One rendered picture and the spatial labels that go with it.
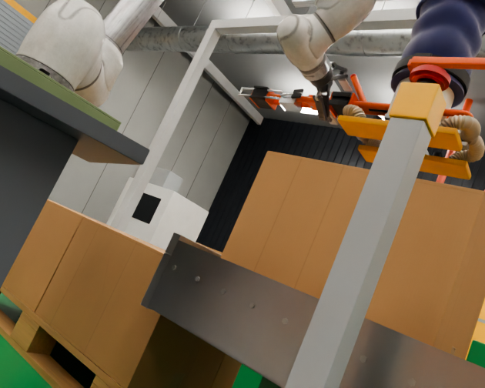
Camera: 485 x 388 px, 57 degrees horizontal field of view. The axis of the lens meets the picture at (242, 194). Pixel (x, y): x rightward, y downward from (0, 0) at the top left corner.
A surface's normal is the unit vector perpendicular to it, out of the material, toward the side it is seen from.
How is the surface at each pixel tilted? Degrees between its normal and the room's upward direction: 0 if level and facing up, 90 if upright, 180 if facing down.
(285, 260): 90
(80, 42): 85
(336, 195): 90
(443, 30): 77
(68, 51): 87
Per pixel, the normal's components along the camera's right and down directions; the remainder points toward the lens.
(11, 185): 0.53, 0.07
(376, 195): -0.53, -0.39
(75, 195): 0.76, 0.22
